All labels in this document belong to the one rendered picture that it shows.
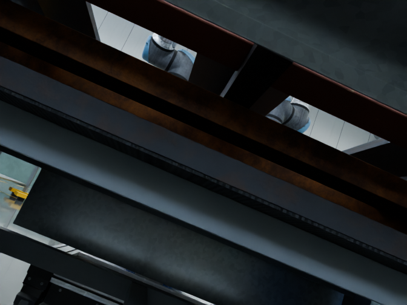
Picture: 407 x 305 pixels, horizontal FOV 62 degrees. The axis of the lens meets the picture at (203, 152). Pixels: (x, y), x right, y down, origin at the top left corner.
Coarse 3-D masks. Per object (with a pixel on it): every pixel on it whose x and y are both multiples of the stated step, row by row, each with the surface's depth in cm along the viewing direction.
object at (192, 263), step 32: (32, 192) 113; (64, 192) 114; (96, 192) 116; (32, 224) 111; (64, 224) 113; (96, 224) 114; (128, 224) 116; (160, 224) 118; (96, 256) 112; (128, 256) 114; (160, 256) 116; (192, 256) 117; (224, 256) 119; (192, 288) 116; (224, 288) 117; (256, 288) 119; (288, 288) 121; (320, 288) 123
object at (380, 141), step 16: (48, 0) 72; (64, 0) 69; (80, 0) 67; (48, 16) 79; (64, 16) 76; (80, 16) 73; (80, 32) 81; (96, 32) 79; (208, 64) 71; (192, 80) 82; (208, 80) 78; (224, 80) 75; (272, 96) 73; (288, 96) 70; (256, 112) 84; (368, 144) 81; (384, 144) 74; (368, 160) 85; (384, 160) 82; (400, 160) 78; (400, 176) 87
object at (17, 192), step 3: (9, 189) 516; (12, 189) 510; (15, 189) 512; (18, 189) 526; (12, 192) 518; (15, 192) 486; (18, 192) 479; (21, 192) 494; (24, 192) 520; (12, 195) 514; (15, 195) 517; (18, 195) 479; (21, 195) 482; (24, 195) 484; (18, 198) 484; (21, 198) 486; (24, 198) 488; (21, 201) 486
